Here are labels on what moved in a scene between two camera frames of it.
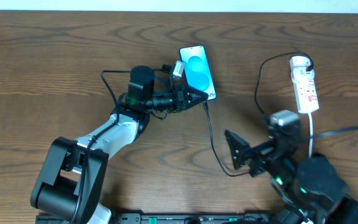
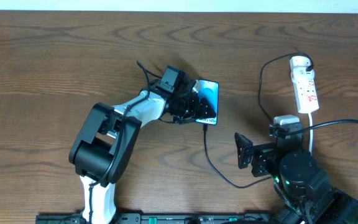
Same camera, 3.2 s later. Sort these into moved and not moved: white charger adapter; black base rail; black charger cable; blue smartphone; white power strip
Moved: black charger cable; blue smartphone
Not moved: white power strip; black base rail; white charger adapter
